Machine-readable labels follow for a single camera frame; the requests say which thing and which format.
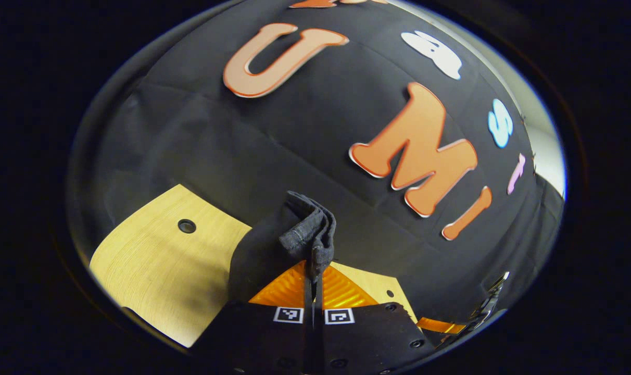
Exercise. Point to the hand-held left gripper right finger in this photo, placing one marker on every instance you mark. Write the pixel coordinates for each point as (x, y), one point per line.
(367, 338)

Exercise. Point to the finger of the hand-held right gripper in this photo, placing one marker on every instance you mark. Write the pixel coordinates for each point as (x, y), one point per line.
(443, 326)

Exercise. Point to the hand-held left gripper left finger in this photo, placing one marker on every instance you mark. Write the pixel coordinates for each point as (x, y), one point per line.
(263, 338)

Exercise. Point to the dark grey jeans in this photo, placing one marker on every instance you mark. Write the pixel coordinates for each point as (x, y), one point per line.
(263, 255)

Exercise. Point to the black backdrop cloth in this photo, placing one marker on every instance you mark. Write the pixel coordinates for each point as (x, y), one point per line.
(216, 140)

